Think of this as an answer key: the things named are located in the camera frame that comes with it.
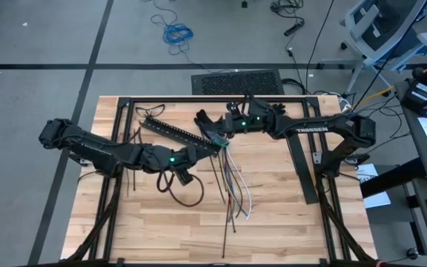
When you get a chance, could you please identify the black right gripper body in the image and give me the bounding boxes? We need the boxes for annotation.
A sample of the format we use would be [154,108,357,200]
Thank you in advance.
[223,100,276,135]

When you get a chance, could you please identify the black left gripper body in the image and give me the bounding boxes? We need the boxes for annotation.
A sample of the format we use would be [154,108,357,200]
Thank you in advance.
[163,145,202,172]

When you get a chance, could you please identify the black slotted cable raceway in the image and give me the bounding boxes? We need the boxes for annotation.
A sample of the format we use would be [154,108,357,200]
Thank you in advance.
[138,116,222,153]

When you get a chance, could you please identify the green wire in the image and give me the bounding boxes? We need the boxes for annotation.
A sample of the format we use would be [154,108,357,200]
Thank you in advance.
[223,148,236,223]

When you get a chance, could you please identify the bundle of coloured wires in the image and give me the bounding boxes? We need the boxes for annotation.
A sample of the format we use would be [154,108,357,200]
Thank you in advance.
[225,146,254,220]

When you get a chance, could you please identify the clear safety glasses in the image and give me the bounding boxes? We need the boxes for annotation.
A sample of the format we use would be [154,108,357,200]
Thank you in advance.
[134,104,166,119]

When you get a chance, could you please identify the black raceway cover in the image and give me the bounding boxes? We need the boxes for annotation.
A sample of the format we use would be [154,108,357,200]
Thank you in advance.
[285,133,320,205]

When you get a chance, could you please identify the black perforated panel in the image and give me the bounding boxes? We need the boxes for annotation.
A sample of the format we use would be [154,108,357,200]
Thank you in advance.
[191,69,285,96]

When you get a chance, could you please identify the black power strip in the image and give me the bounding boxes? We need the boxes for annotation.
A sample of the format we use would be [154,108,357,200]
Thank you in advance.
[284,20,305,37]

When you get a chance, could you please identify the white paper sheet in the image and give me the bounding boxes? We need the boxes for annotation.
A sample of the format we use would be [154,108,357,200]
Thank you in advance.
[354,162,392,210]

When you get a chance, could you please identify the black desk crossbar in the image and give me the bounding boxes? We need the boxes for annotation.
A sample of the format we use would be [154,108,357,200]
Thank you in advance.
[359,157,427,200]

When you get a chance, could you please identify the grey office chair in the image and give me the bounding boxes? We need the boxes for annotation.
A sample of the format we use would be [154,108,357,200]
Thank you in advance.
[319,0,427,96]

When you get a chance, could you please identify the black labelled device box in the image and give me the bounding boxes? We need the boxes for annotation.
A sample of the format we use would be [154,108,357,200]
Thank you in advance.
[400,78,427,114]

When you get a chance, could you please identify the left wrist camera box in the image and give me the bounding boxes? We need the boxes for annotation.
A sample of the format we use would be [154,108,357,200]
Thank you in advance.
[178,168,195,186]

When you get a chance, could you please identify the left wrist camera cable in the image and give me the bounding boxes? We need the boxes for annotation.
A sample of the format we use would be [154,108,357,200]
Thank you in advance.
[156,162,205,208]

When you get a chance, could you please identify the black plug cable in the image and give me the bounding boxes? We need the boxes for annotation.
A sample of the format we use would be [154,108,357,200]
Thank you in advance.
[282,47,308,96]

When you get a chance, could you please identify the black arm base cable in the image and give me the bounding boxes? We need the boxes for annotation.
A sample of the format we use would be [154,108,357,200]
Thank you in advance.
[76,169,102,185]

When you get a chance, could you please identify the blue floor cable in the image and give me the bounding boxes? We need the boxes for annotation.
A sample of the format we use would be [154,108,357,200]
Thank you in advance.
[141,0,222,73]

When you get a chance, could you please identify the long thin black cable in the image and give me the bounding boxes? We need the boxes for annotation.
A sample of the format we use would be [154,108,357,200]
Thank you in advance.
[350,0,427,111]
[304,0,336,96]

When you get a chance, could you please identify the black cable bundle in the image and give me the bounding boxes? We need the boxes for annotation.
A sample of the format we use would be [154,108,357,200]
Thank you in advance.
[271,0,305,19]

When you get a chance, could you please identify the yellow cable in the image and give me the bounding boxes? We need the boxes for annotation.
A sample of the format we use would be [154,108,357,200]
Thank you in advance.
[348,85,397,113]

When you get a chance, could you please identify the black cable tangle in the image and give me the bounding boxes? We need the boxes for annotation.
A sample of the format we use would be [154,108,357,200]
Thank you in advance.
[341,88,409,142]

